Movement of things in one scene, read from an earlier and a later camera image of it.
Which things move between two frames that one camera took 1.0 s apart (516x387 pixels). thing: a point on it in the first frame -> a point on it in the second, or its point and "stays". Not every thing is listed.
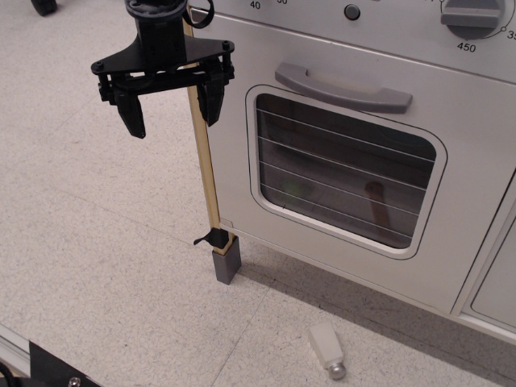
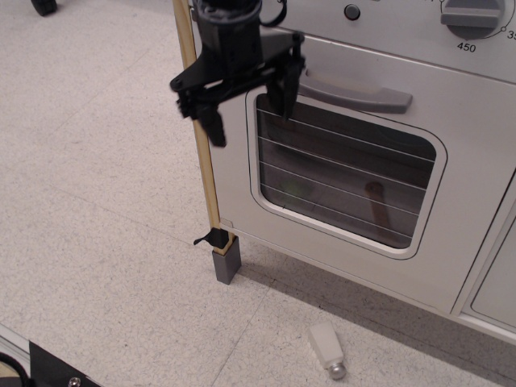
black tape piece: x=217 y=236 stays
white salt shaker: x=328 y=348 stays
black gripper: x=163 y=64 -> x=195 y=94
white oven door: x=384 y=168 stays
